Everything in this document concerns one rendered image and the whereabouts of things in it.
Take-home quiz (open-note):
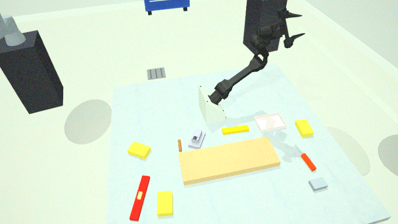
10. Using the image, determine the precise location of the tan flat rectangular panel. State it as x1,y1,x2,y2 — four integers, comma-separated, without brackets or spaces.
178,137,281,186

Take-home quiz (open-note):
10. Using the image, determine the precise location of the red flat bar with small pale yellow window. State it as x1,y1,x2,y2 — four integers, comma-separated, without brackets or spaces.
130,176,150,221

